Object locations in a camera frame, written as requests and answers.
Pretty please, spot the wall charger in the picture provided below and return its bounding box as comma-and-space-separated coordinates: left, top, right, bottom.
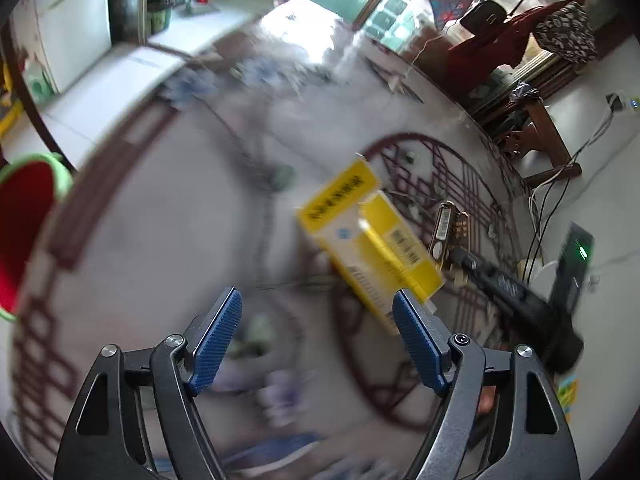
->
605, 91, 640, 114

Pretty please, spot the red bucket with green rim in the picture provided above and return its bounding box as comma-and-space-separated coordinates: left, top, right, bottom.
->
0, 154, 75, 322

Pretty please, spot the yellow toy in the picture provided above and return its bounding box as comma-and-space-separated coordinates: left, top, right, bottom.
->
0, 60, 24, 137

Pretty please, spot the yellow cardboard box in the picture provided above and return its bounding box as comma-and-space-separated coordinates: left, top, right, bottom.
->
295, 159, 446, 337

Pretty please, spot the black hanging bag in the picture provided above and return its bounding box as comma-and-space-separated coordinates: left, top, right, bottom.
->
460, 0, 507, 32

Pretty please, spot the red hanging garment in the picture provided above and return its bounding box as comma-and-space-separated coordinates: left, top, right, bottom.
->
446, 2, 571, 92

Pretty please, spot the small barcode package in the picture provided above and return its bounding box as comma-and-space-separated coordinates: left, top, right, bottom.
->
427, 201, 471, 264

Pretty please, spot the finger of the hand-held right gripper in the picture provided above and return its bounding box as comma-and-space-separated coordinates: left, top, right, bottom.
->
449, 249, 551, 307
462, 265, 551, 332

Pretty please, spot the dark trash bin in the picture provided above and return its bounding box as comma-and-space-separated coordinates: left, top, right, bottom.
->
147, 0, 176, 36

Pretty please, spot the black white patterned bag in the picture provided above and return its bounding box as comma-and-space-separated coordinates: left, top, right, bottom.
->
531, 1, 599, 64

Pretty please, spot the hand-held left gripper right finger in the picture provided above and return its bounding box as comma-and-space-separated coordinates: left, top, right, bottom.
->
392, 289, 583, 480

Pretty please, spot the bundle of cables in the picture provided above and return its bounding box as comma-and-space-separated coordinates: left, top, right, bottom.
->
516, 105, 617, 282

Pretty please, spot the white refrigerator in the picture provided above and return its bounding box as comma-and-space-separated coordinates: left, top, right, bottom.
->
10, 0, 113, 95

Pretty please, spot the dark wooden chair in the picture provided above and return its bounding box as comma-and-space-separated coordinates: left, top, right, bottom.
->
479, 84, 584, 189

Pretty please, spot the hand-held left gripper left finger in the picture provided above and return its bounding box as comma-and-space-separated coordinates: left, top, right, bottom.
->
52, 287, 244, 480

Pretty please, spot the colourful foam mat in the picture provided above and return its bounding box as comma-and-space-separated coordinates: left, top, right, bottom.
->
556, 377, 581, 422

